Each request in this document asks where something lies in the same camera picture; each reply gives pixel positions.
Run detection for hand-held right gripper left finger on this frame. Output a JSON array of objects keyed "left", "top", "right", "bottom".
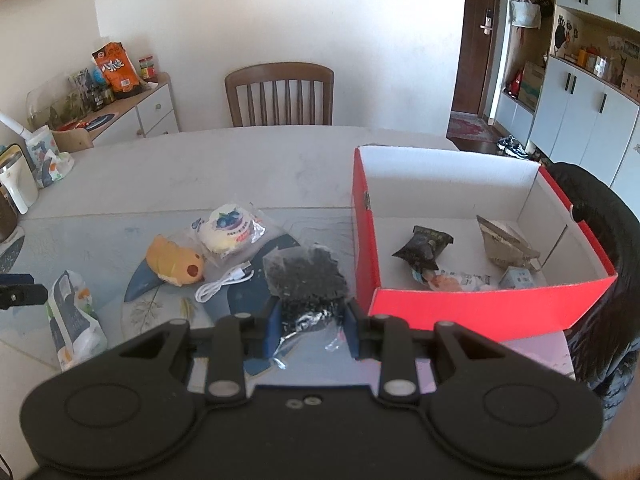
[{"left": 119, "top": 297, "right": 282, "bottom": 405}]

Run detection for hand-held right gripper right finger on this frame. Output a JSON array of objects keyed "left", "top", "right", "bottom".
[{"left": 344, "top": 298, "right": 507, "bottom": 405}]

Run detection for white bag with grey label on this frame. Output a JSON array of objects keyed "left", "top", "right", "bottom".
[{"left": 46, "top": 270, "right": 107, "bottom": 372}]

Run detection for clear bag of black bits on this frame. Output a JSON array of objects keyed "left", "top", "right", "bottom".
[{"left": 262, "top": 244, "right": 351, "bottom": 368}]

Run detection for white usb cable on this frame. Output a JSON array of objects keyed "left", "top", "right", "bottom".
[{"left": 194, "top": 260, "right": 255, "bottom": 305}]

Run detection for red cardboard box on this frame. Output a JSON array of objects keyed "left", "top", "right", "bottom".
[{"left": 350, "top": 144, "right": 618, "bottom": 331}]

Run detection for dark snack packet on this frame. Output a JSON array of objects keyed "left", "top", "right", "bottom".
[{"left": 391, "top": 226, "right": 453, "bottom": 272}]

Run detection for blueberry print bun packet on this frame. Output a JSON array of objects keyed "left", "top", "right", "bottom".
[{"left": 189, "top": 202, "right": 266, "bottom": 268}]

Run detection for white packet with orange print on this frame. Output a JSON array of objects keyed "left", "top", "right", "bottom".
[{"left": 412, "top": 267, "right": 496, "bottom": 292}]

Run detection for yellow bun packet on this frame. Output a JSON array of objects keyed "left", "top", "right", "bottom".
[{"left": 146, "top": 234, "right": 206, "bottom": 287}]

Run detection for light blue small carton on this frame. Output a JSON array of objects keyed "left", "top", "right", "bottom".
[{"left": 497, "top": 266, "right": 538, "bottom": 290}]

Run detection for brown paper packet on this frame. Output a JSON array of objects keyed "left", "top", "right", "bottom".
[{"left": 475, "top": 215, "right": 542, "bottom": 272}]

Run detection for dark brown jar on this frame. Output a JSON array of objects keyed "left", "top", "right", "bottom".
[{"left": 0, "top": 180, "right": 21, "bottom": 243}]

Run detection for white countertop appliance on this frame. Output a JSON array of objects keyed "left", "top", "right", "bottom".
[{"left": 0, "top": 146, "right": 40, "bottom": 215}]

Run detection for blue and white table mat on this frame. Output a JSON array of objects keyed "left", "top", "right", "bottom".
[{"left": 122, "top": 232, "right": 301, "bottom": 376}]

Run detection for printed paper bag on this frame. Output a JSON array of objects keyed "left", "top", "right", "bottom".
[{"left": 25, "top": 127, "right": 76, "bottom": 188}]

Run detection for blue figurine packets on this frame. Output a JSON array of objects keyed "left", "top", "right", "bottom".
[{"left": 67, "top": 67, "right": 113, "bottom": 111}]

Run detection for white sideboard with wooden top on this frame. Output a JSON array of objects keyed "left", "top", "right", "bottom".
[{"left": 50, "top": 72, "right": 181, "bottom": 153}]

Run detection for orange snack bag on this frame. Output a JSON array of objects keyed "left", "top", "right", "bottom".
[{"left": 91, "top": 42, "right": 142, "bottom": 100}]

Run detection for patterned door rug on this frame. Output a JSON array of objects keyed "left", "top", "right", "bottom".
[{"left": 446, "top": 115, "right": 501, "bottom": 142}]

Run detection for brown wooden chair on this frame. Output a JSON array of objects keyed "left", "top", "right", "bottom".
[{"left": 225, "top": 63, "right": 335, "bottom": 127}]

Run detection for pair of sneakers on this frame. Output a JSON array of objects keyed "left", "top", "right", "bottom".
[{"left": 496, "top": 136, "right": 531, "bottom": 161}]

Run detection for black fleece jacket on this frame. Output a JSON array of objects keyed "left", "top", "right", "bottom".
[{"left": 547, "top": 162, "right": 640, "bottom": 411}]

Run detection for dark brown door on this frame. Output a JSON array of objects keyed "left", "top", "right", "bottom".
[{"left": 452, "top": 0, "right": 516, "bottom": 121}]

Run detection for red bag in cabinet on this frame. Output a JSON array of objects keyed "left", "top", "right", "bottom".
[{"left": 502, "top": 67, "right": 525, "bottom": 98}]

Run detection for cardboard box in cabinet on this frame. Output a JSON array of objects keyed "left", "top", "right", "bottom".
[{"left": 517, "top": 61, "right": 546, "bottom": 109}]

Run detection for grey hanging tote bag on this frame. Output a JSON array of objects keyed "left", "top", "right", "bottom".
[{"left": 509, "top": 0, "right": 543, "bottom": 30}]

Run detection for white tube handle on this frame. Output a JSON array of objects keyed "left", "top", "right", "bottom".
[{"left": 0, "top": 112, "right": 33, "bottom": 137}]

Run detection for grey wall cabinet unit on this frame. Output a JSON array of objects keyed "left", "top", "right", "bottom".
[{"left": 492, "top": 0, "right": 640, "bottom": 191}]

